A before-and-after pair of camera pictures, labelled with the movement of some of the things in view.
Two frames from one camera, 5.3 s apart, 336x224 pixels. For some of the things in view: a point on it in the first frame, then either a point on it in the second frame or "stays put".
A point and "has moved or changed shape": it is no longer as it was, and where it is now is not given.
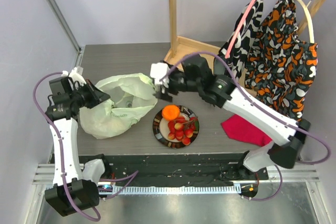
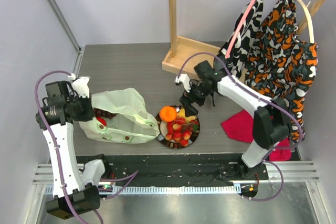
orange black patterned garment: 279,66 stays put
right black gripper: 166,87 to 191,99
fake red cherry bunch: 181,129 stays put
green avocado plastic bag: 130,95 has moved or changed shape
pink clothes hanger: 228,54 stays put
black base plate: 183,169 stays put
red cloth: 238,128 stays put
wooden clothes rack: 181,50 stays put
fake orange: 170,112 has moved or changed shape
